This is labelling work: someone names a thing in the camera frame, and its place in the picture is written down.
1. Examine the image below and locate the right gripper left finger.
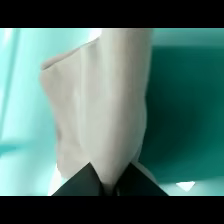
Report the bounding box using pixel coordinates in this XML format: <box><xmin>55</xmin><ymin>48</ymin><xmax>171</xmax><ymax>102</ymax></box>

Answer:
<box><xmin>51</xmin><ymin>162</ymin><xmax>104</xmax><ymax>197</ymax></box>

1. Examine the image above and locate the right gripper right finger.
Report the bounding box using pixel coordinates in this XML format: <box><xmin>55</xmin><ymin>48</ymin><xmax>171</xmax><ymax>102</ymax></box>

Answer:
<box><xmin>114</xmin><ymin>161</ymin><xmax>169</xmax><ymax>197</ymax></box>

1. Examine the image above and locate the beige T-shirt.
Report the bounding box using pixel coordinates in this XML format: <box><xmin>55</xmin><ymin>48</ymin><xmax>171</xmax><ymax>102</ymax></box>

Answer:
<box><xmin>39</xmin><ymin>28</ymin><xmax>158</xmax><ymax>197</ymax></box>

